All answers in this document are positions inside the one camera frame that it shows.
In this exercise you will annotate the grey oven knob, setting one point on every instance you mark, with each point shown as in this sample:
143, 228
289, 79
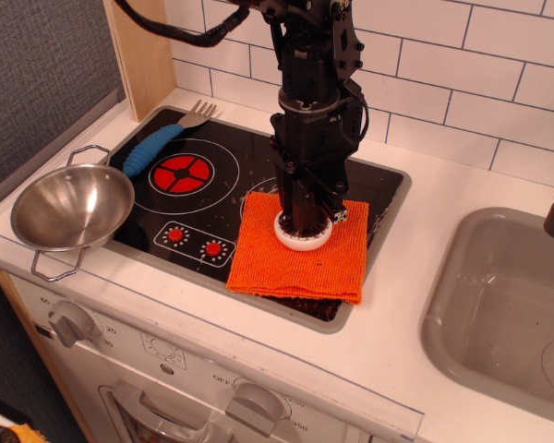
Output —
256, 408

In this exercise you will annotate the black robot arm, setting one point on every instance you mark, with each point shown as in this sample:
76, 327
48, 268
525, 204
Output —
317, 52

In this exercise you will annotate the orange cloth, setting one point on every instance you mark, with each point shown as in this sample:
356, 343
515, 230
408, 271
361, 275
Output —
264, 266

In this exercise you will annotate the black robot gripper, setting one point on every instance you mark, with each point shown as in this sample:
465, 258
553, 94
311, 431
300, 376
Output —
318, 145

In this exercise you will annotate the steel pot with handles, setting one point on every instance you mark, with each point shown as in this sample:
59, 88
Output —
77, 207

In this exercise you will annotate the grey timer knob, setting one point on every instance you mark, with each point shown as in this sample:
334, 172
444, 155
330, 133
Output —
70, 323

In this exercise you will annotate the blue handled metal fork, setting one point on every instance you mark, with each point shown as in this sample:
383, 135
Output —
146, 151

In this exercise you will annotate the toy oven door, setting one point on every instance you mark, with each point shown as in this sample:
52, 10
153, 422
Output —
158, 414

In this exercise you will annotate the grey toy sink basin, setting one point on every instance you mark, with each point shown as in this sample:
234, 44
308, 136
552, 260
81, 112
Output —
489, 325

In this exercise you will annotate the yellow cloth at corner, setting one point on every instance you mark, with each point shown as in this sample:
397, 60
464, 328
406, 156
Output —
21, 434

